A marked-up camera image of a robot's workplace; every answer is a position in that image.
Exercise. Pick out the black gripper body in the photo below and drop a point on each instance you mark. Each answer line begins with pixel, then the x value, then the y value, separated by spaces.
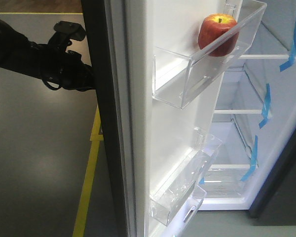
pixel 59 69

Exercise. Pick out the red yellow apple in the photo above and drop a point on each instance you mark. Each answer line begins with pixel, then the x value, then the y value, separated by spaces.
pixel 214 26

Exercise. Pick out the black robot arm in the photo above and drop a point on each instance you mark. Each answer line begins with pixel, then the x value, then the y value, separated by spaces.
pixel 18 54

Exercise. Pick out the open fridge door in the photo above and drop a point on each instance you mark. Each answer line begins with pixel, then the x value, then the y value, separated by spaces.
pixel 140 133

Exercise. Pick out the upper clear door bin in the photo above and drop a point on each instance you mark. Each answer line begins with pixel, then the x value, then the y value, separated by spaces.
pixel 182 70

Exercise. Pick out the clear door bin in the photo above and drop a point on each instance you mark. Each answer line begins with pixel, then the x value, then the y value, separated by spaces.
pixel 187 212
pixel 175 184
pixel 182 70

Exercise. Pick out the middle clear door bin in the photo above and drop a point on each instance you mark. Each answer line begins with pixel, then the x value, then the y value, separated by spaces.
pixel 175 184

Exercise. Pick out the lower clear door bin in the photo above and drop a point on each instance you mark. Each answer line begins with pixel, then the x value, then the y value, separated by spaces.
pixel 187 212

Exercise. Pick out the clear crisper drawer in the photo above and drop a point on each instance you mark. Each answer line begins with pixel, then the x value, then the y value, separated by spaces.
pixel 225 180

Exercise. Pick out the grey refrigerator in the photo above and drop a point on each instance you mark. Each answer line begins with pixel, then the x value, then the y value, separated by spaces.
pixel 255 115

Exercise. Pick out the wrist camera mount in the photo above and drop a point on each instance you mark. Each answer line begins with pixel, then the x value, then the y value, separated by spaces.
pixel 65 32

